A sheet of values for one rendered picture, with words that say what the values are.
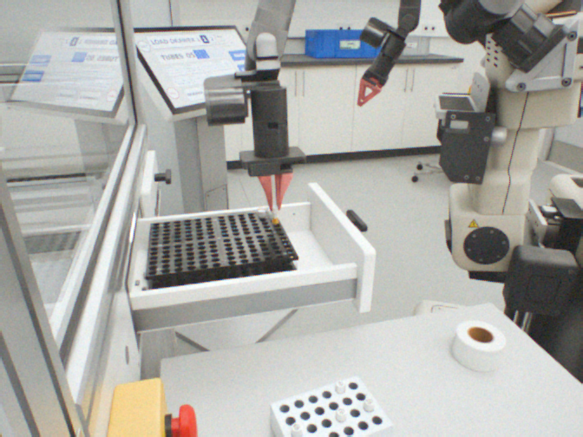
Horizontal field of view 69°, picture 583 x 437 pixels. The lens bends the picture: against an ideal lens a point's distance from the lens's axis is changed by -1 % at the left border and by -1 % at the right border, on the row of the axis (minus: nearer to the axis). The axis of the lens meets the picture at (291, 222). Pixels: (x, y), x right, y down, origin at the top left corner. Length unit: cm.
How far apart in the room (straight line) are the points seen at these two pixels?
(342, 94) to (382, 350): 330
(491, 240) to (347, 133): 295
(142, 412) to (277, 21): 56
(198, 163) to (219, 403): 113
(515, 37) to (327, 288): 54
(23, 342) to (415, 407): 50
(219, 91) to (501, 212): 72
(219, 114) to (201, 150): 96
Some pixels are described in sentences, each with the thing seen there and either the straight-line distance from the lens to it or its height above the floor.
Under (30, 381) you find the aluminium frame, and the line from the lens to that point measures 27.
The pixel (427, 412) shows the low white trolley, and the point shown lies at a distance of 64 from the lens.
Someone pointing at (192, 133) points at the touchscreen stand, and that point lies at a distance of 160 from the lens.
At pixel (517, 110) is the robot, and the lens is 107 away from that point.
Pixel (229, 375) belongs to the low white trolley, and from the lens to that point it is 66.
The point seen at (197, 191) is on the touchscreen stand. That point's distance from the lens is 166.
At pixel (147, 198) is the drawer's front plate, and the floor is 92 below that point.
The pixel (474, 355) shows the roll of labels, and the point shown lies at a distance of 70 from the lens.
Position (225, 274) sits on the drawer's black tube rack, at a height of 88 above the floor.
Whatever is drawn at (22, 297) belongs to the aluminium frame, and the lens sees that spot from 26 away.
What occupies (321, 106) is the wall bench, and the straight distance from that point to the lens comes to 383.
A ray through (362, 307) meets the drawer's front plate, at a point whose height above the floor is 83.
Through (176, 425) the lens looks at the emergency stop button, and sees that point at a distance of 45.
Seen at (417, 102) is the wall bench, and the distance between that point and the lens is 420.
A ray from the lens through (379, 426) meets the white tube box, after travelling 56.
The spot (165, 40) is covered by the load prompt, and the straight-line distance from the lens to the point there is 155.
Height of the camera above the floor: 123
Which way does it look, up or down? 26 degrees down
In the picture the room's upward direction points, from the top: straight up
